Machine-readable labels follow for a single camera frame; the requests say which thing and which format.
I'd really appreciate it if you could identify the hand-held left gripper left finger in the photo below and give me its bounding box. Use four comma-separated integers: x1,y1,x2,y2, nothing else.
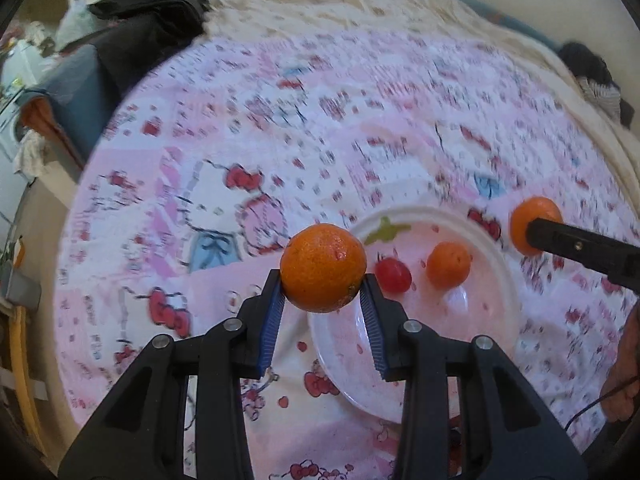
57,269,287,480

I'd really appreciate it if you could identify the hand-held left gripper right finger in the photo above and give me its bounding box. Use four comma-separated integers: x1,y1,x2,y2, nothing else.
359,274,588,480

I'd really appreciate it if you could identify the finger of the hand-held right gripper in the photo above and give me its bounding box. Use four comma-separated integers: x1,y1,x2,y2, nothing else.
527,217,640,291

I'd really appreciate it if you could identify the oval red cherry tomato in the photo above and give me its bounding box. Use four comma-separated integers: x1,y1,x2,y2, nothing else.
375,256,412,294

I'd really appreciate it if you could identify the white plate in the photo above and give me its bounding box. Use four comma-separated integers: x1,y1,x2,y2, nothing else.
307,205,518,423

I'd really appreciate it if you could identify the large orange mandarin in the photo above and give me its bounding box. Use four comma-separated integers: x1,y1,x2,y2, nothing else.
280,223,367,313

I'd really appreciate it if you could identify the small orange mandarin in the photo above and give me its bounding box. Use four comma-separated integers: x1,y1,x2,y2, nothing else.
426,241,472,289

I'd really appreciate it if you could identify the person's right hand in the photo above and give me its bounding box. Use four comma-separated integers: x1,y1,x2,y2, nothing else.
600,305,640,423

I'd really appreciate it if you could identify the striped garment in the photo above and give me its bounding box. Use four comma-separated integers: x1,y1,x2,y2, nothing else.
582,77,625,122

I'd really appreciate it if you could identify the black garment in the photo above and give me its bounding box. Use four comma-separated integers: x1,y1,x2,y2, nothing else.
557,42,621,86

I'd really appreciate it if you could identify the pink cartoon printed blanket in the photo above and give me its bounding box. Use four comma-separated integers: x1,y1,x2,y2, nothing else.
52,30,631,480

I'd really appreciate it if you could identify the blue bed sheet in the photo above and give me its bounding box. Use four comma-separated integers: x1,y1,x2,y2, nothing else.
460,0,556,51

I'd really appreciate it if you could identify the white cloth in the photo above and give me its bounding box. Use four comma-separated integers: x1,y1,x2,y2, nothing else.
12,130,51,176

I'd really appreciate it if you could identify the blue cushion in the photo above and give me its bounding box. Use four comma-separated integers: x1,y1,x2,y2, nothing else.
22,45,108,161

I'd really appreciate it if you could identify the cream blanket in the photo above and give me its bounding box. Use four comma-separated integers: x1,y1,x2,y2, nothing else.
202,0,640,201

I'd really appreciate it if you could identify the orange cloth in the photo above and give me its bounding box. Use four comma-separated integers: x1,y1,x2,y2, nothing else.
20,97,56,133

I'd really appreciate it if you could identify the black clothing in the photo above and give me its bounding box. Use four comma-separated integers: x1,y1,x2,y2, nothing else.
87,0,211,91

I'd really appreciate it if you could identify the grey plastic bag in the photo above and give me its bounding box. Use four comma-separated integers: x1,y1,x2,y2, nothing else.
55,0,101,51

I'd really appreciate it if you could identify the black cable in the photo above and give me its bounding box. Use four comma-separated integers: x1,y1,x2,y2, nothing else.
565,382,626,431

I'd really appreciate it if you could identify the yellow wooden frame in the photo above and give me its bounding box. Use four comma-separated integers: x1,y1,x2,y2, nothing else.
10,305,47,453

